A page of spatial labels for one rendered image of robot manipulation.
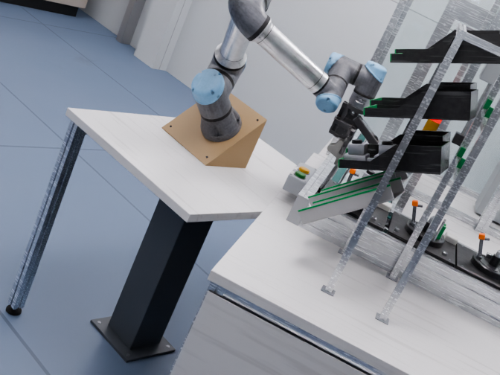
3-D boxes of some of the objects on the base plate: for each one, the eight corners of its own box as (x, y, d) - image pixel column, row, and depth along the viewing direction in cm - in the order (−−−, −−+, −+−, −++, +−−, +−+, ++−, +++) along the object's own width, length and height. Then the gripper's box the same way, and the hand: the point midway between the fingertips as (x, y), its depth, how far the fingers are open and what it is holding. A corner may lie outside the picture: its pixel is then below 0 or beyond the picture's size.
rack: (320, 290, 215) (455, 27, 188) (339, 248, 249) (456, 21, 223) (388, 325, 213) (534, 63, 186) (397, 278, 247) (523, 51, 220)
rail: (286, 219, 253) (299, 191, 249) (329, 161, 336) (339, 140, 332) (300, 227, 252) (314, 199, 248) (340, 167, 335) (350, 145, 332)
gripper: (346, 98, 259) (320, 152, 266) (342, 102, 251) (315, 158, 258) (369, 109, 258) (342, 164, 265) (365, 113, 250) (338, 170, 257)
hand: (338, 161), depth 261 cm, fingers closed
